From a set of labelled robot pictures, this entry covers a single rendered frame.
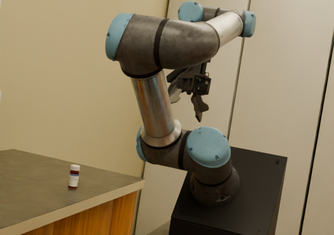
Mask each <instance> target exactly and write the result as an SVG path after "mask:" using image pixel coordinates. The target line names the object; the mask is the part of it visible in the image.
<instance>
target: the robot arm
mask: <svg viewBox="0 0 334 235"><path fill-rule="evenodd" d="M178 19H179V20H177V19H170V18H162V17H155V16H147V15H139V14H135V13H120V14H118V15H117V16H115V18H114V19H113V20H112V22H111V24H110V26H109V29H108V32H107V36H106V41H105V52H106V56H107V58H108V59H110V60H112V61H114V62H115V61H118V62H119V64H120V67H121V70H122V72H123V73H124V74H125V75H126V76H128V77H130V79H131V83H132V86H133V90H134V93H135V97H136V100H137V103H138V107H139V110H140V114H141V117H142V121H143V125H142V126H141V127H140V129H139V131H138V134H137V137H136V142H137V144H136V150H137V153H138V156H139V157H140V159H141V160H143V161H146V162H148V163H151V164H158V165H162V166H167V167H171V168H176V169H180V170H185V171H189V172H192V174H191V177H190V189H191V193H192V195H193V197H194V198H195V199H196V200H197V201H198V202H200V203H201V204H203V205H206V206H210V207H218V206H222V205H225V204H227V203H229V202H231V201H232V200H233V199H234V198H235V197H236V195H237V193H238V191H239V188H240V179H239V175H238V173H237V171H236V170H235V168H234V167H233V166H232V162H231V149H230V145H229V143H228V140H227V138H226V136H225V135H224V134H223V133H222V132H221V131H220V130H218V129H216V128H213V127H208V126H204V127H200V128H199V129H197V128H196V129H194V130H193V131H190V130H185V129H182V128H181V124H180V122H179V121H178V119H176V118H175V117H174V116H173V113H172V108H171V104H173V103H176V102H178V101H179V100H180V97H179V95H180V93H183V92H186V93H187V95H191V93H193V95H192V97H191V102H192V103H193V105H194V111H195V117H196V119H197V120H198V122H201V119H202V112H205V111H208V110H209V106H208V104H206V103H205V102H203V100H202V97H201V96H202V95H209V89H210V84H211V78H209V76H206V72H205V71H206V66H207V63H210V61H211V58H213V57H214V56H215V55H216V54H217V52H218V51H219V48H221V47H222V46H224V45H225V44H227V43H228V42H230V41H231V40H233V39H235V38H236V37H238V36H239V37H242V38H243V37H247V38H250V37H252V36H253V34H254V30H255V25H256V15H255V13H254V12H250V11H245V10H236V9H228V8H220V7H212V6H205V5H200V4H199V3H197V2H195V1H186V2H184V3H183V4H182V5H181V6H180V8H179V10H178ZM163 69H169V70H174V71H172V72H171V73H170V74H168V75H167V76H166V78H167V82H169V83H171V84H170V85H169V87H168V88H167V84H166V79H165V75H164V71H163ZM208 74H209V73H208Z"/></svg>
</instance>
